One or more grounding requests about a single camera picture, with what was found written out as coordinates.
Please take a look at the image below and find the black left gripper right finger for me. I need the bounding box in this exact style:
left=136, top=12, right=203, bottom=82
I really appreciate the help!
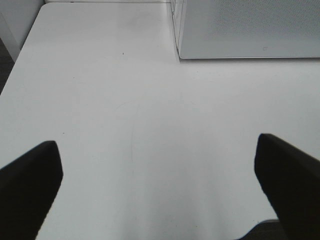
left=254, top=133, right=320, bottom=240

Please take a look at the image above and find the white microwave oven body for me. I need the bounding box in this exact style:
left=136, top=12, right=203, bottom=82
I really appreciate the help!
left=60, top=0, right=320, bottom=60

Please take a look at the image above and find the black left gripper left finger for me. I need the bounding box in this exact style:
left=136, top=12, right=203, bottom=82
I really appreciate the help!
left=0, top=140, right=63, bottom=240

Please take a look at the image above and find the white microwave door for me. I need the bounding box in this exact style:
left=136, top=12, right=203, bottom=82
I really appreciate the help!
left=171, top=0, right=320, bottom=59

